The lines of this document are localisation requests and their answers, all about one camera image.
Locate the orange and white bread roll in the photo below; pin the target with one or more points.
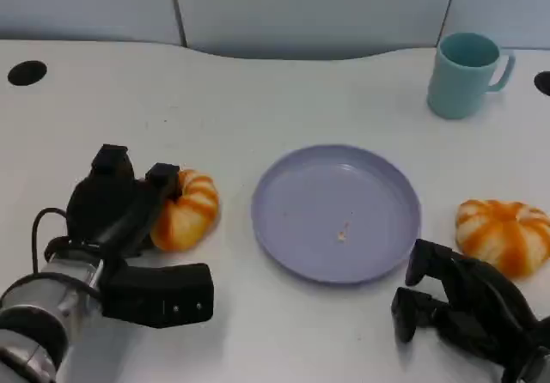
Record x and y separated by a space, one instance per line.
189 220
502 232

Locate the pale green mug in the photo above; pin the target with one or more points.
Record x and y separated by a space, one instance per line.
455 86

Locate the lilac plate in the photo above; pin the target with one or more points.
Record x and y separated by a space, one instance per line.
326 211

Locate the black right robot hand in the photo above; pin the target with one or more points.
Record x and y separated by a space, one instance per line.
477 314

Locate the black table grommet hole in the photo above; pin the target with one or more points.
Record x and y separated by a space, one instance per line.
543 83
26 73

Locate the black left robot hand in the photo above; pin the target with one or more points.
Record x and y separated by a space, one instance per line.
107 204

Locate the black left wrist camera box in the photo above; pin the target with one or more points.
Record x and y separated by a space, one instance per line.
159 293

